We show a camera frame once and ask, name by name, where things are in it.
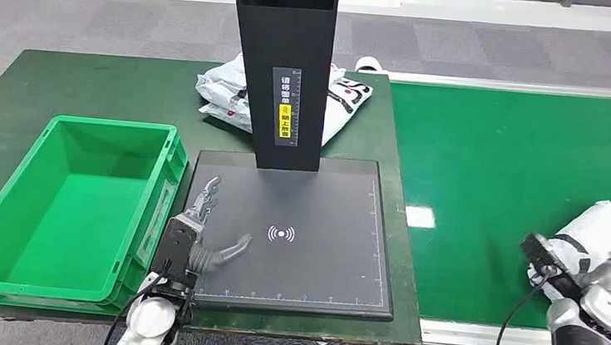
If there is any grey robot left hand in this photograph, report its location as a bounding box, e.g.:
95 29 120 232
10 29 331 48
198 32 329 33
179 173 258 279

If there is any white parcel red truck print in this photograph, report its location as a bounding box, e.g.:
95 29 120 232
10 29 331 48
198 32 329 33
520 194 611 345

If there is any black inbound scanning machine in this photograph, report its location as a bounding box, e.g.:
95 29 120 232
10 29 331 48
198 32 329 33
176 0 422 324

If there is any green conveyor belt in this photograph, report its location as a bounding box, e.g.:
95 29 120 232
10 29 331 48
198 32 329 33
370 77 611 336

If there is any white crumpled parcel red mark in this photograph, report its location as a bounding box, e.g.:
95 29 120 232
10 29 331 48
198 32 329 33
197 101 257 135

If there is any white parcel black lettering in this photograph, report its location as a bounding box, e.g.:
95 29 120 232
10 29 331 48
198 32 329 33
191 48 377 151

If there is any green plastic crate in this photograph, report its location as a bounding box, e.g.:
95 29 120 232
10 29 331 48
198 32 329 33
0 108 192 322

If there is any white rounded object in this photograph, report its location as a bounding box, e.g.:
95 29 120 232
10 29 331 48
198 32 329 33
354 55 386 75

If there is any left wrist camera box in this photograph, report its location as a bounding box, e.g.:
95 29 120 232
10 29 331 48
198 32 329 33
150 213 205 294

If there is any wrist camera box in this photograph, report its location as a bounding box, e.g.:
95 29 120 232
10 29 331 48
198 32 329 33
515 231 591 303
150 213 205 294

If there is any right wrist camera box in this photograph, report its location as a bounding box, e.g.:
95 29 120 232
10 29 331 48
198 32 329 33
515 231 591 303

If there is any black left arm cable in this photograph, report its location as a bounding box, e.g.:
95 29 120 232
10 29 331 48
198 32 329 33
99 255 173 345

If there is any aluminium conveyor frame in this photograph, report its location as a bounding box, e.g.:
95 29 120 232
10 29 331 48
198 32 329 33
363 67 611 345

